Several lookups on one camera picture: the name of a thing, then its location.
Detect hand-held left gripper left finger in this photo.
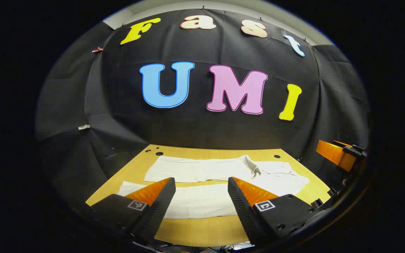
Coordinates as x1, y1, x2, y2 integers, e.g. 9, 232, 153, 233
88, 177, 176, 246

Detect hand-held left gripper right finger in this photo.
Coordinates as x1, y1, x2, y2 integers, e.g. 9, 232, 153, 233
227, 177, 316, 246

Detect white jeans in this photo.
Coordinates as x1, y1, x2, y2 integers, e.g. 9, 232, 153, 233
116, 155, 310, 220

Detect black backdrop cloth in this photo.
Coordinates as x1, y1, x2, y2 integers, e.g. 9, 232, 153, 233
36, 9, 370, 211

